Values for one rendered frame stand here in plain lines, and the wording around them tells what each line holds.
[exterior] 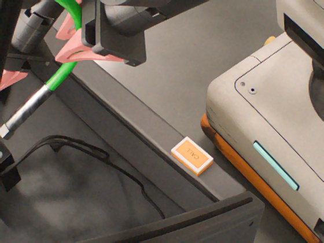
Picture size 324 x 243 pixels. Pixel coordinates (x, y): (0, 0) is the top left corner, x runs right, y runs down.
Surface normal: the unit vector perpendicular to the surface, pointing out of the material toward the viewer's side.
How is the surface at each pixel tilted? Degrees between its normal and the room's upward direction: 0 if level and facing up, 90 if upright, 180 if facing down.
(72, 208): 0
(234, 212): 43
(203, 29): 0
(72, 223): 0
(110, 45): 49
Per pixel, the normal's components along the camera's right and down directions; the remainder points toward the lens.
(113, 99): -0.02, -0.55
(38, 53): 0.59, -0.68
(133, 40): 0.74, -0.30
